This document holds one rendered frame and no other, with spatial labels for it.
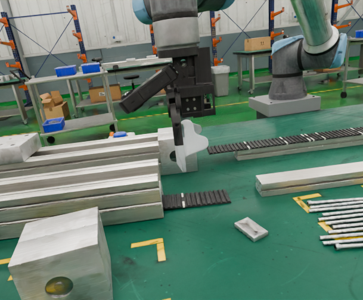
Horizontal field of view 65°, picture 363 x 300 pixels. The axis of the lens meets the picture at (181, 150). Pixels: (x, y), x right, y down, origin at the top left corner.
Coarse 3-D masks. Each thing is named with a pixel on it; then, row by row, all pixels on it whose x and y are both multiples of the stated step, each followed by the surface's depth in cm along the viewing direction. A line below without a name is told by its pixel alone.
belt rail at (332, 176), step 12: (312, 168) 60; (324, 168) 59; (336, 168) 58; (348, 168) 58; (360, 168) 57; (264, 180) 57; (276, 180) 57; (288, 180) 56; (300, 180) 56; (312, 180) 56; (324, 180) 57; (336, 180) 58; (348, 180) 57; (360, 180) 57; (264, 192) 57; (276, 192) 57; (288, 192) 57
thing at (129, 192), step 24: (96, 168) 58; (120, 168) 57; (144, 168) 58; (0, 192) 57; (24, 192) 52; (48, 192) 50; (72, 192) 50; (96, 192) 51; (120, 192) 52; (144, 192) 51; (0, 216) 51; (24, 216) 51; (48, 216) 53; (120, 216) 53; (144, 216) 53
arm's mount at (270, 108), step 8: (256, 96) 127; (264, 96) 125; (312, 96) 111; (320, 96) 110; (256, 104) 120; (264, 104) 112; (272, 104) 108; (280, 104) 108; (288, 104) 109; (296, 104) 109; (304, 104) 110; (312, 104) 110; (320, 104) 111; (264, 112) 113; (272, 112) 109; (280, 112) 110; (288, 112) 110; (296, 112) 110
